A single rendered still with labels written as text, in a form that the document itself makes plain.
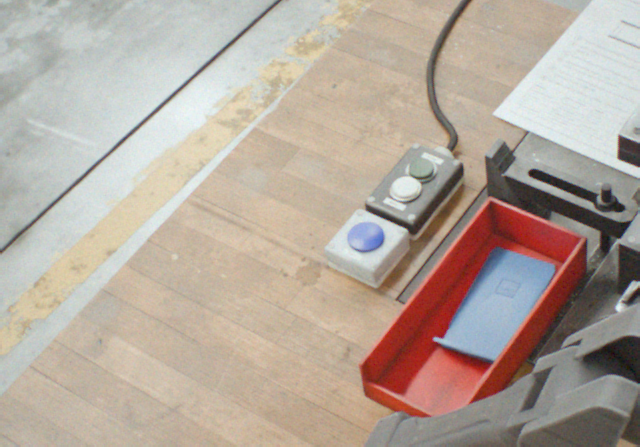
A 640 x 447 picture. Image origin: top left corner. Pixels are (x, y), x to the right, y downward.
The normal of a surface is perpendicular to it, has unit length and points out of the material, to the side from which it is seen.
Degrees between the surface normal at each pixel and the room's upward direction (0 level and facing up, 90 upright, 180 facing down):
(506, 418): 49
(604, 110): 1
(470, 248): 90
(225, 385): 0
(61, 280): 0
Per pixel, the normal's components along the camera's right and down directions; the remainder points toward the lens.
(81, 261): -0.14, -0.66
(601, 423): -0.46, 0.70
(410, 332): 0.80, 0.36
